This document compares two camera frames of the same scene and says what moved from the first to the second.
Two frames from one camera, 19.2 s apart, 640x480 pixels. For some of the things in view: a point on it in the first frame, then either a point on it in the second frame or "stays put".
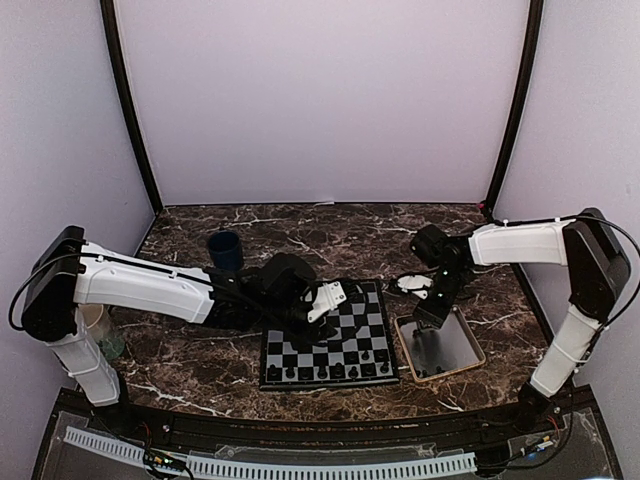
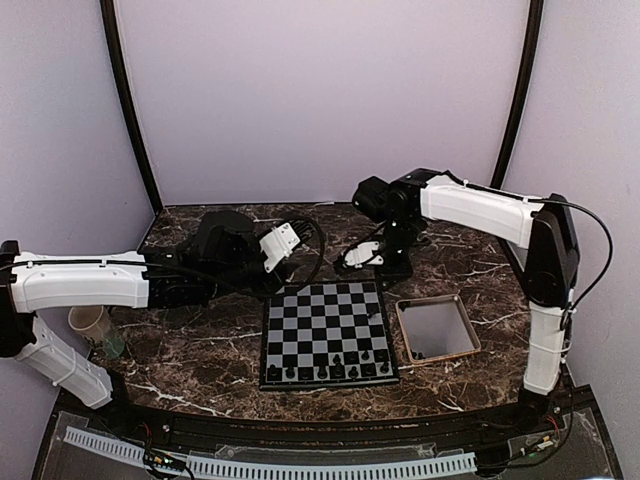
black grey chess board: (360, 350) stays put
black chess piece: (322, 374) stays put
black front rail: (368, 432) stays put
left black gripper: (322, 331) to (269, 288)
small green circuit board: (164, 460) stays put
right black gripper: (433, 315) to (400, 272)
